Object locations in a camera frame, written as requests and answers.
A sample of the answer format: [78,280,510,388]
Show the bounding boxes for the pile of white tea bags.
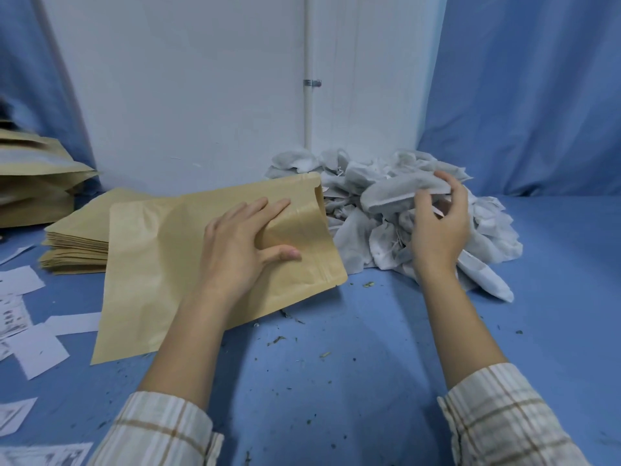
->
[264,148,525,304]

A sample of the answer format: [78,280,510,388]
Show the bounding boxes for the blue table cover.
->
[0,188,621,466]

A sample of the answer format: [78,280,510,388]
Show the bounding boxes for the person's left hand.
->
[197,197,303,307]

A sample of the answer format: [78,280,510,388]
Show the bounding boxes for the white paper labels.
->
[0,245,104,466]

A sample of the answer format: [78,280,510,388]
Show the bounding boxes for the stack of kraft pouches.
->
[38,187,152,276]

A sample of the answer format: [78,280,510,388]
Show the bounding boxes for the kraft pouch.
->
[91,172,349,366]

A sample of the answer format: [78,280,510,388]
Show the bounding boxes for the blue curtain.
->
[416,0,621,198]
[0,0,100,192]

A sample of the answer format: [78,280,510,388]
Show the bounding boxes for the white wall pipe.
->
[303,0,317,151]

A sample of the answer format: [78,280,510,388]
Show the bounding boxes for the pile of kraft pouches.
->
[0,118,102,230]

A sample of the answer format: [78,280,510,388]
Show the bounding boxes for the person's right hand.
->
[409,170,472,283]

